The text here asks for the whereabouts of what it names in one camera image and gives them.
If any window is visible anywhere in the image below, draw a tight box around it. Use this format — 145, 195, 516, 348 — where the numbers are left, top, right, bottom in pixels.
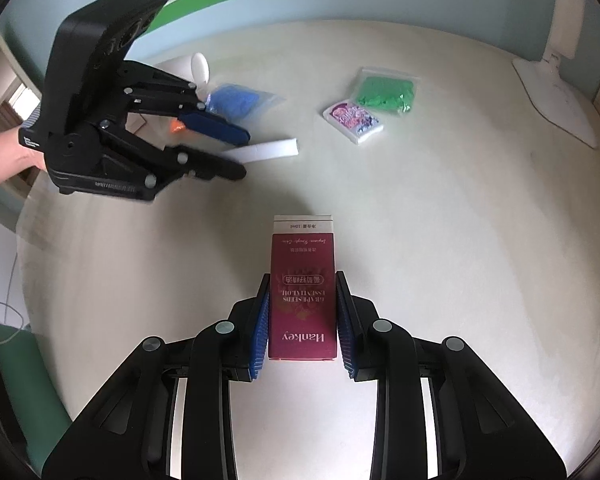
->
0, 30, 43, 201

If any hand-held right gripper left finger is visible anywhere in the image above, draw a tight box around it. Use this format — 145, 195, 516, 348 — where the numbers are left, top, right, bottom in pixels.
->
41, 274, 271, 480

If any white cable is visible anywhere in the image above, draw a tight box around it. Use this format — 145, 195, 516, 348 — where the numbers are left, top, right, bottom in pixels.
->
0, 240, 33, 346

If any white desk lamp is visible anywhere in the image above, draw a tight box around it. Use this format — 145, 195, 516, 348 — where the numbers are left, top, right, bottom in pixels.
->
512, 0, 598, 149

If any small white paper cup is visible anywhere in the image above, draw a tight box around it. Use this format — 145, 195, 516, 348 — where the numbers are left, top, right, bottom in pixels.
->
152, 52, 211, 98

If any white box with barcode label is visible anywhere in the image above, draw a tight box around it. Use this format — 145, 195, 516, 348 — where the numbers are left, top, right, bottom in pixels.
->
220, 137, 301, 163

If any clear bag of green pieces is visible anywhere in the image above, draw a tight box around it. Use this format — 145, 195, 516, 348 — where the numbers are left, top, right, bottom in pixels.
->
355, 66, 421, 117

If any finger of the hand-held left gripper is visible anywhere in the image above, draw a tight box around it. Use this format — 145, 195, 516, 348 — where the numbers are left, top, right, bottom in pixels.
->
100, 122, 247, 188
121, 60, 251, 145

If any clear bag of blue pieces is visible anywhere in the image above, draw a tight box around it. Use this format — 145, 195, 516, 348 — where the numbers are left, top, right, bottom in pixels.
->
202, 82, 285, 123

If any dark red carton box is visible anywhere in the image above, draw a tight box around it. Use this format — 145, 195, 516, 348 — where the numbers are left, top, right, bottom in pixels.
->
267, 215, 338, 362

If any white packet purple print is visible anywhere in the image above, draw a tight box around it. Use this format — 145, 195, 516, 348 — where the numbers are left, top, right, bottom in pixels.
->
323, 100, 385, 147

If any person's left forearm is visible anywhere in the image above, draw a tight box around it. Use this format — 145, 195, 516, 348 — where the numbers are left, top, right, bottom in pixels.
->
0, 130, 46, 201

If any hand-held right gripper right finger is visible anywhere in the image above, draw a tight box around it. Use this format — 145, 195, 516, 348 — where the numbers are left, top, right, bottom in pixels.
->
335, 270, 566, 480

